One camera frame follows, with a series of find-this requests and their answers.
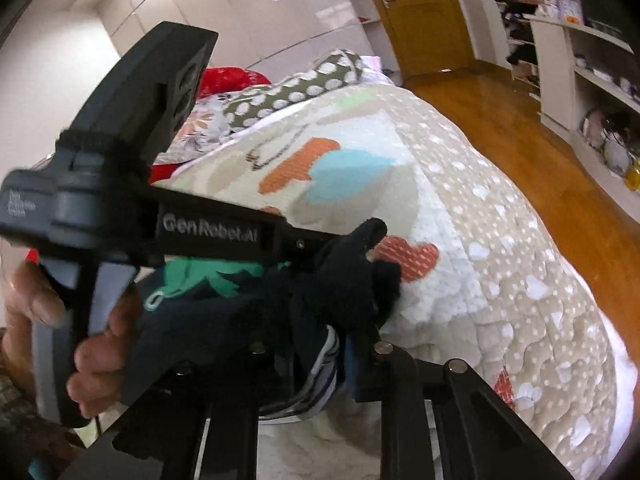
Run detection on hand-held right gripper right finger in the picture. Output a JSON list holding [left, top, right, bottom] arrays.
[[348, 332, 576, 480]]

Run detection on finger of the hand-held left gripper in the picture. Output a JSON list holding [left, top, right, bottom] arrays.
[[272, 224, 353, 267]]

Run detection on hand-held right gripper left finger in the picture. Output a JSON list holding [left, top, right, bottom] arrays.
[[59, 342, 262, 480]]

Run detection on dark navy pants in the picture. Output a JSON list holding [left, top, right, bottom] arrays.
[[131, 217, 403, 420]]

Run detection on person's left hand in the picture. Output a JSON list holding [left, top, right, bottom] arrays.
[[0, 259, 147, 421]]

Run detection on floral grey cloth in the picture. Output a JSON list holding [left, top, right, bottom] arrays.
[[152, 94, 238, 167]]

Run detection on beige printed quilt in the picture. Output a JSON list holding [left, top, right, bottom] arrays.
[[150, 80, 632, 480]]

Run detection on olive polka dot pillow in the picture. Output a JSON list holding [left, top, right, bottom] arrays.
[[222, 49, 366, 133]]

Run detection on red patterned cloth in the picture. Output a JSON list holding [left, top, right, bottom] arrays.
[[147, 66, 273, 186]]

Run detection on white glossy wardrobe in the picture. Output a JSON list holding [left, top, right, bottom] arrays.
[[67, 0, 353, 83]]

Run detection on wooden door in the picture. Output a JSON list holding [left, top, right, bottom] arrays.
[[352, 0, 476, 80]]

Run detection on white shelf unit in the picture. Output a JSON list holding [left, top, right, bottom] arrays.
[[527, 14, 640, 223]]

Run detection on white round dish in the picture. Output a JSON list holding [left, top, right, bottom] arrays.
[[602, 135, 632, 177]]

